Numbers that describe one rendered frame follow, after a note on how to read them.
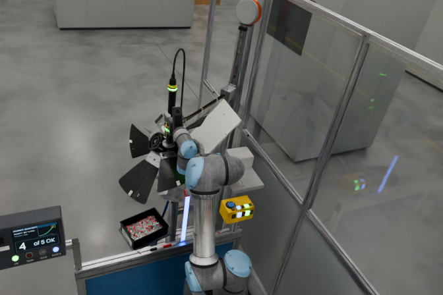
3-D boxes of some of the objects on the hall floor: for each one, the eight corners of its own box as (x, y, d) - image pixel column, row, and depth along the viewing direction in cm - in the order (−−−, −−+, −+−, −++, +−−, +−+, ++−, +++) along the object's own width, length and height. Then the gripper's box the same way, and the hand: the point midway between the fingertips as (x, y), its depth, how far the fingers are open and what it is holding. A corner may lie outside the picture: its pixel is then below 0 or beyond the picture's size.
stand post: (169, 256, 287) (177, 168, 237) (173, 266, 280) (180, 177, 231) (163, 258, 285) (170, 169, 236) (167, 267, 278) (174, 178, 229)
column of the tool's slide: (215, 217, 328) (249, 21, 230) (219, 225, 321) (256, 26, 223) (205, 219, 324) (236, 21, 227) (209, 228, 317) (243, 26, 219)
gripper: (169, 143, 178) (157, 120, 194) (190, 140, 183) (178, 118, 198) (169, 129, 173) (158, 107, 189) (192, 126, 178) (179, 105, 194)
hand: (169, 109), depth 191 cm, fingers closed on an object, 4 cm apart
